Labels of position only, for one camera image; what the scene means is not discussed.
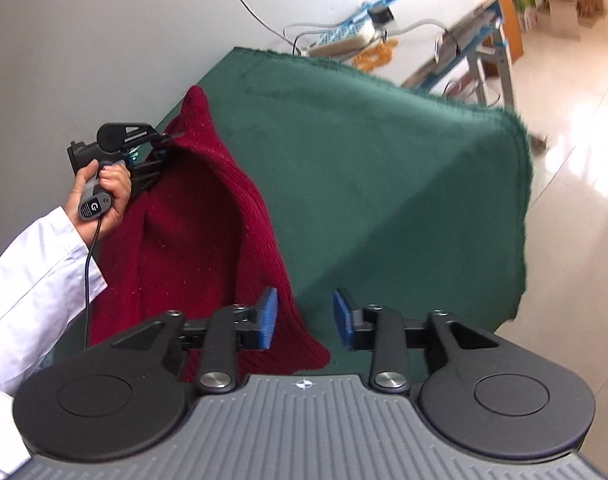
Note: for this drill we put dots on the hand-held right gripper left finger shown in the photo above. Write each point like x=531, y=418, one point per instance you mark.
x=269, y=317

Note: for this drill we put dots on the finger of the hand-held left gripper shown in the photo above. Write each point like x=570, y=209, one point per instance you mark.
x=146, y=175
x=166, y=139

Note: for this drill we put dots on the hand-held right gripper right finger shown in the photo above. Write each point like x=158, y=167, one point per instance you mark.
x=341, y=317

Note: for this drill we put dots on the dark red knit sweater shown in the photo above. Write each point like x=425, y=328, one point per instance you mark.
x=199, y=240

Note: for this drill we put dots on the person's left hand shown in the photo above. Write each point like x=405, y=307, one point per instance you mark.
x=119, y=185

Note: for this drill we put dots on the green tablecloth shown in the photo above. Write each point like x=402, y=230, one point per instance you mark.
x=383, y=185

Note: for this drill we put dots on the white power strip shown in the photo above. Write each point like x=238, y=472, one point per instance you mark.
x=344, y=40

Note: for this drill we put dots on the black power adapter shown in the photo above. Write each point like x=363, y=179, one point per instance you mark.
x=381, y=15

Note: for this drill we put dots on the white side table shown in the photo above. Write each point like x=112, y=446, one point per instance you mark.
x=458, y=5

